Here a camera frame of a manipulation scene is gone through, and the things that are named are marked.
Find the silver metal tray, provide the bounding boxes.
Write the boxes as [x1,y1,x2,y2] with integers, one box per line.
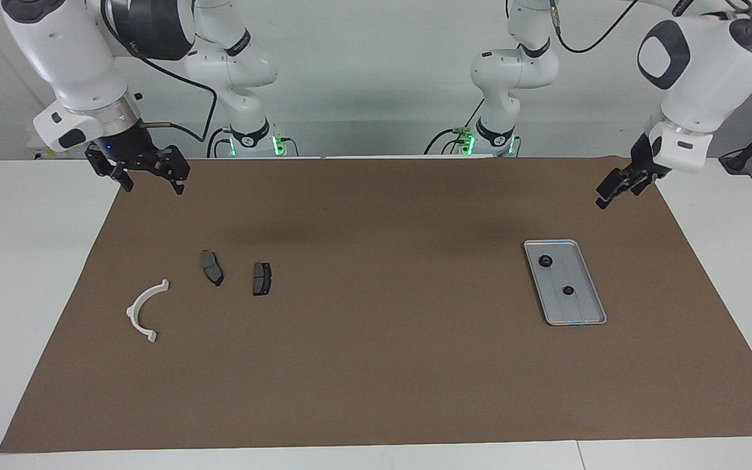
[524,240,608,326]

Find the white box with yellow labels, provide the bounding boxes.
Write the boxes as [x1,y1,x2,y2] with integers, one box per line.
[29,134,86,161]

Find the curved grey brake pad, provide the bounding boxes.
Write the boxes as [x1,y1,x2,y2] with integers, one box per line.
[201,250,225,287]

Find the brown table mat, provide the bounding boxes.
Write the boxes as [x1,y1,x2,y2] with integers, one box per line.
[0,157,752,454]

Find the black right base cables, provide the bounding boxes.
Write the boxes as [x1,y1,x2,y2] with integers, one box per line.
[206,127,298,159]

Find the black base cables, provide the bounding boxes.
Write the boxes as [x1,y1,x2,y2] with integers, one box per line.
[424,98,486,156]
[206,127,298,159]

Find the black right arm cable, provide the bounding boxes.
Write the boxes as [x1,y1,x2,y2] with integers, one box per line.
[99,0,219,143]

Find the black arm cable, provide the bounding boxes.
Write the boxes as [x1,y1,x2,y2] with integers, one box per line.
[549,0,638,55]
[99,0,219,143]

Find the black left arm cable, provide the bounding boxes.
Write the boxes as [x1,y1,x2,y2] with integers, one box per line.
[549,0,638,55]

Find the white curved plastic bracket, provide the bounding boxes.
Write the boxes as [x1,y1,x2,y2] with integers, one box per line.
[126,279,170,343]

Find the black left base cables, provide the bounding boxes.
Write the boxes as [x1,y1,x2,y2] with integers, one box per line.
[424,98,486,156]

